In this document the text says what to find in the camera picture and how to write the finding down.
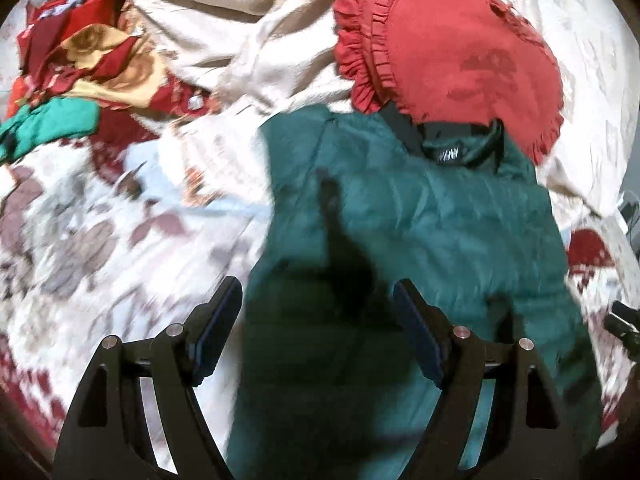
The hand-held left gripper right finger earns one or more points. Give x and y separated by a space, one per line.
417 332

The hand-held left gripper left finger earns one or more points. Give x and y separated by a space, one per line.
220 325

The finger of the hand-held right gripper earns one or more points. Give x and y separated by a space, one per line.
622 322

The dark green shirt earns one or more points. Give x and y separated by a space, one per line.
440 220

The light blue cloth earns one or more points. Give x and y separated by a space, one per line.
190 190

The teal green cloth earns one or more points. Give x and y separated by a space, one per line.
45 125

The red frilled heart cushion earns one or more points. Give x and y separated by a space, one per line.
450 60

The cream knitted blanket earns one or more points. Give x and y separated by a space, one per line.
240 35

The red yellow floral cloth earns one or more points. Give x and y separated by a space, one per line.
90 55

